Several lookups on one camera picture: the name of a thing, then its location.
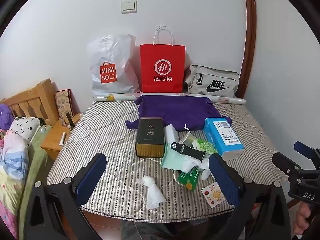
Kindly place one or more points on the wooden bed headboard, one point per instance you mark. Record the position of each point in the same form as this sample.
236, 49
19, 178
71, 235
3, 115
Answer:
37, 97

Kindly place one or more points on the floral quilt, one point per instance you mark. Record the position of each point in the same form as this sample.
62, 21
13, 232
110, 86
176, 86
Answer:
10, 200

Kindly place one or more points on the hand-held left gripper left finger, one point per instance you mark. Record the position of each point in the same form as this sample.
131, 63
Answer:
92, 177

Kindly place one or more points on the dark green tin box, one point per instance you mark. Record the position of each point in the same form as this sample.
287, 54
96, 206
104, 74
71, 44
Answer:
150, 132

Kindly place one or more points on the white packet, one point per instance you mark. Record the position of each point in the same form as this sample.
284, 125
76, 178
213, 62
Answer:
171, 133

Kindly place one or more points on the fruit sticker sheet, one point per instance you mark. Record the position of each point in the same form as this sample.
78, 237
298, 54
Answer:
213, 195

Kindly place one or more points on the black stand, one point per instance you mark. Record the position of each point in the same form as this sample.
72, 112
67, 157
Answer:
70, 120

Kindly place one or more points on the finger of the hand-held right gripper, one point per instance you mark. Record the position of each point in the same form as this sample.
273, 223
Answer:
302, 148
286, 163

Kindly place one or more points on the white dotted pillow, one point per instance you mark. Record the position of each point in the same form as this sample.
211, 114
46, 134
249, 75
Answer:
23, 127

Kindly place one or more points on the crumpled white tissue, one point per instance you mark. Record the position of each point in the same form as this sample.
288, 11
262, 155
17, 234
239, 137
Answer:
153, 195

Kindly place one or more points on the green sachet packet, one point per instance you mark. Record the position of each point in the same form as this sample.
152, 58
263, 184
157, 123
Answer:
188, 178

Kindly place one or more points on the wooden nightstand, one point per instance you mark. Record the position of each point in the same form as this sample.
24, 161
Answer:
53, 140

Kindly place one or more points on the mint green cloth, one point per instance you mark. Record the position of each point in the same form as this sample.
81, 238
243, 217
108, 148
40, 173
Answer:
172, 160

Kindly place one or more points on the red paper bag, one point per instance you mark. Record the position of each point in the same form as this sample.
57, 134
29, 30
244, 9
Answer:
162, 52

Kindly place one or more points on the person's camouflage pants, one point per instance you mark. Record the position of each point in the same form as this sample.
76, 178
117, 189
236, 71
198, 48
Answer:
147, 230

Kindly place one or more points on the blue cardboard box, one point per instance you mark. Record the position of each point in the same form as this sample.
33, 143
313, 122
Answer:
220, 135

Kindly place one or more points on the grey waist bag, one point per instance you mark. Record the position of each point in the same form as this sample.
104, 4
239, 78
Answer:
225, 76

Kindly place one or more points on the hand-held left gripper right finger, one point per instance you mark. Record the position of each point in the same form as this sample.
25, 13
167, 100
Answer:
225, 180

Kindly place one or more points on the purple cloth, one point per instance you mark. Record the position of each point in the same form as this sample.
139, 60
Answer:
180, 110

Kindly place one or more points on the light green tissue pack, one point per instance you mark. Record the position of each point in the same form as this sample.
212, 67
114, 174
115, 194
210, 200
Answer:
206, 145

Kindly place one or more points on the small white tube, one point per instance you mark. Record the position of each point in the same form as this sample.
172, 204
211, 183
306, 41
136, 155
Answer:
62, 139

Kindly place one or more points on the decorated brown book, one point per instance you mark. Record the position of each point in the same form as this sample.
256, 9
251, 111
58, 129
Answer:
63, 102

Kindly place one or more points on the green blanket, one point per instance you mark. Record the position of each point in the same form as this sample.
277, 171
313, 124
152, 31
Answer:
35, 160

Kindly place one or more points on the purple plush toy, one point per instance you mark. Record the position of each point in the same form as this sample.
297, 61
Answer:
6, 116

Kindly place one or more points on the white plastic shopping bag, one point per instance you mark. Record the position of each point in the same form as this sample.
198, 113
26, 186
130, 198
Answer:
112, 52

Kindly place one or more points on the brown wooden door frame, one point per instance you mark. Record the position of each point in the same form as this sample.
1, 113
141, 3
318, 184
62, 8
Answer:
251, 30

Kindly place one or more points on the white socks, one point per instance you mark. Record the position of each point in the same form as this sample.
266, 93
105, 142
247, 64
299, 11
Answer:
192, 165

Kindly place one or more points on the rolled printed paper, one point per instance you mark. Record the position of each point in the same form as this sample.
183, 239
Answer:
230, 100

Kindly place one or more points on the pastel print pillow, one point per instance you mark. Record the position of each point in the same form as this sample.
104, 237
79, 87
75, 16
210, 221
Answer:
15, 152

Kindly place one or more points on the person's right hand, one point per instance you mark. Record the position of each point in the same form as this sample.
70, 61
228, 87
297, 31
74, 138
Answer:
303, 217

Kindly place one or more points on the white light switch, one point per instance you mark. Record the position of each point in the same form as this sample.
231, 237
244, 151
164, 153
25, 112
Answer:
129, 7

